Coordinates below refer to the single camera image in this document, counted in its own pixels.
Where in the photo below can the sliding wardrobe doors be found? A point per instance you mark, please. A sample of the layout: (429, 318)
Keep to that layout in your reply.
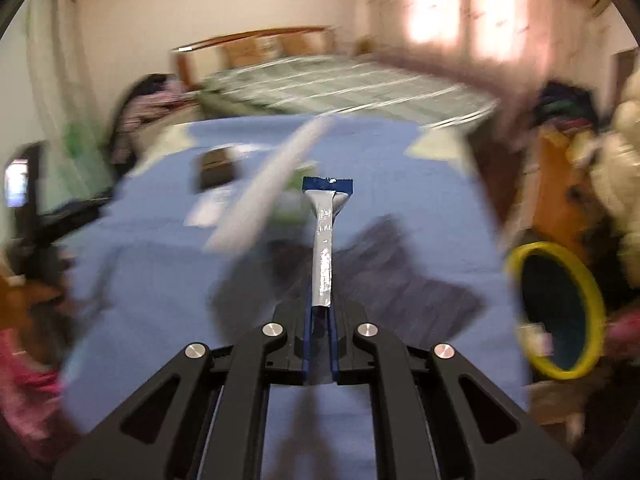
(50, 85)

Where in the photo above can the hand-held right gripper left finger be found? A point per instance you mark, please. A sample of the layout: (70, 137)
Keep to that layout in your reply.
(305, 340)

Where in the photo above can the orange wooden cabinet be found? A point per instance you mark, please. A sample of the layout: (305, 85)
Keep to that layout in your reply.
(555, 200)

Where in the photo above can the heap of dark clothes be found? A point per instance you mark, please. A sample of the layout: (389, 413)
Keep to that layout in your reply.
(565, 102)

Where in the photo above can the small dark box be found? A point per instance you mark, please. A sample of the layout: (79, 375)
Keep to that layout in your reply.
(215, 167)

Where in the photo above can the brown pillow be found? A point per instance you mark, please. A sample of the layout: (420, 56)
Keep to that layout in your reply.
(302, 44)
(250, 50)

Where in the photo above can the white paper strip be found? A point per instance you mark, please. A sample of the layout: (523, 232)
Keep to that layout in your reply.
(270, 185)

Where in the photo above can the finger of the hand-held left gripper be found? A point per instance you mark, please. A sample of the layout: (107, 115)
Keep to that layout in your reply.
(75, 220)

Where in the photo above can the pink sheer curtain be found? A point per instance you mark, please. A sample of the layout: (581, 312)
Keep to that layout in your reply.
(475, 25)

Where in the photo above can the blue patterned table cloth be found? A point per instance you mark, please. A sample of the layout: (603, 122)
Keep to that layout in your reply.
(150, 270)

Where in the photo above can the wooden headboard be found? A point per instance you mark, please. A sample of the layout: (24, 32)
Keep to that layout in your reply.
(200, 50)

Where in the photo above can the silver wrapper with blue end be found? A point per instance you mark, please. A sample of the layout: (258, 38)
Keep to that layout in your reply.
(322, 260)

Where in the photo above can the white padded jacket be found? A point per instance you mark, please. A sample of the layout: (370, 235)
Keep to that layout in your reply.
(620, 160)

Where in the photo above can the bed with green checked quilt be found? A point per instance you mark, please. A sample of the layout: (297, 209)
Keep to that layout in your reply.
(325, 85)

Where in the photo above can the yellow rimmed trash bin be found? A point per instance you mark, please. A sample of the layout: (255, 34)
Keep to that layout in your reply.
(555, 310)

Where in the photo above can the pink patterned clothing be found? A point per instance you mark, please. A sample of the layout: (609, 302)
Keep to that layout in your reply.
(25, 400)

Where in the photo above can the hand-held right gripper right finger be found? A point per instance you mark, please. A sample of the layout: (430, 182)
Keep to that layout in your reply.
(334, 345)

